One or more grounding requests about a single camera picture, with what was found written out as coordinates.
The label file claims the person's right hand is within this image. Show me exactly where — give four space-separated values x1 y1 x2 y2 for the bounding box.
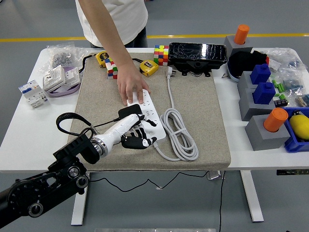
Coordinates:
117 64 152 106

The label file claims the clear bag of blue parts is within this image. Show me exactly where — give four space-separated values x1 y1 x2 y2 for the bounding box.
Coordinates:
281 69 305 96

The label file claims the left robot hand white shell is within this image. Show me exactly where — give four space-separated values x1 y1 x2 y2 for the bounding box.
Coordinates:
93 113 160 156

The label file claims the grey block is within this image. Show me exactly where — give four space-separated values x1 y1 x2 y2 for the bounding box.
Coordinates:
244 115 291 152
238 88 276 121
237 71 260 97
224 35 253 58

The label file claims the metal bracket under table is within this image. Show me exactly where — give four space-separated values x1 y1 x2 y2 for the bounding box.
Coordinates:
207 170 226 181

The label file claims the person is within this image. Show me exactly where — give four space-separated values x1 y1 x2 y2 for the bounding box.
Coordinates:
74 0 149 48

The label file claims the black cap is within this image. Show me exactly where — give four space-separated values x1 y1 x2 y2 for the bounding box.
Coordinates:
228 50 270 78

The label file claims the clear bag of small parts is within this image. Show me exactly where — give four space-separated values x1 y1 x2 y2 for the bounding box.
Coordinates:
264 47 306 73

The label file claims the white table leg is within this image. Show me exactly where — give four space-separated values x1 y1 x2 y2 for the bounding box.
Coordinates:
240 170 265 223
70 173 91 226

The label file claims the grey-brown fabric mat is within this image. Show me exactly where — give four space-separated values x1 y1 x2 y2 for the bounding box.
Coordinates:
67 52 231 171

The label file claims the tall colourful puzzle cube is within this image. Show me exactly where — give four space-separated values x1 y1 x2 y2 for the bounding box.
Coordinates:
154 44 170 66

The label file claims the white wall socket panel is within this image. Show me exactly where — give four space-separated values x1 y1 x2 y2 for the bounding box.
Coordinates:
42 64 66 92

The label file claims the white blue round device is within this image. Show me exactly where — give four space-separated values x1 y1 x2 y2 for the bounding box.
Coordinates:
226 60 242 84

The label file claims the yellow tape measure square label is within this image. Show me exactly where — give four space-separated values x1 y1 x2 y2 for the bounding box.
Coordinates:
132 58 159 77

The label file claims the thin black adapter cord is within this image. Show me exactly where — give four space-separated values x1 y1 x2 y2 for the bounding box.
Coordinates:
91 117 211 193

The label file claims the clear bag of connectors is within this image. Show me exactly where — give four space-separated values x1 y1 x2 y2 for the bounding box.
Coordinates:
295 93 309 107

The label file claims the white switch plate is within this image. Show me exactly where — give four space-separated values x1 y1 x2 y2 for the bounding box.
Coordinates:
64 67 80 84

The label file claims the white power strip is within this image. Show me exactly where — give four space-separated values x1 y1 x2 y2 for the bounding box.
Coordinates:
126 88 167 147

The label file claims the yellow tape measure round label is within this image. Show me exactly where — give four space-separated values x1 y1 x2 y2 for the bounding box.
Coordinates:
81 50 114 73

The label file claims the white blue circuit breaker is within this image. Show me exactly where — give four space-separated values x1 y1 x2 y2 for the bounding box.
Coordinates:
18 79 50 109

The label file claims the clear bag of metal nuts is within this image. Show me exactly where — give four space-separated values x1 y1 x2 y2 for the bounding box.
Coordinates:
38 42 90 73

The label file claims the black table control panel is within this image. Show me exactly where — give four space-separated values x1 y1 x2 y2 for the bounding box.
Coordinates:
276 170 309 175

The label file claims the blue plastic bin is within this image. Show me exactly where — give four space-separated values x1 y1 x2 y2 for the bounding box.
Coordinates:
281 106 309 154

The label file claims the black power adapter plug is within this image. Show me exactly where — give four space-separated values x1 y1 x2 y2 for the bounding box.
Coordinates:
117 105 143 121

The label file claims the purple tape roll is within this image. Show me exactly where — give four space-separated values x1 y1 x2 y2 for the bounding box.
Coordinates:
44 66 82 98

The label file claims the hanging black cable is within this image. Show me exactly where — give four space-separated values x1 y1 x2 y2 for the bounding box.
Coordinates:
218 170 226 232

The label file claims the blue block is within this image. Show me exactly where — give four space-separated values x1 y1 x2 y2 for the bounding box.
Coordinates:
250 63 271 85
252 82 276 105

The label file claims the white power strip cable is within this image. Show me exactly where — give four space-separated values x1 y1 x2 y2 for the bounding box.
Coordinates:
153 67 200 162

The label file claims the yellow toy fruit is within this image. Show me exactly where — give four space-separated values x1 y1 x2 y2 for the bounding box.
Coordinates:
289 115 309 141

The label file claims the orange cylinder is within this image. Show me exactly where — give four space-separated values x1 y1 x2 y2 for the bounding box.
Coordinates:
263 107 289 133
233 24 251 45

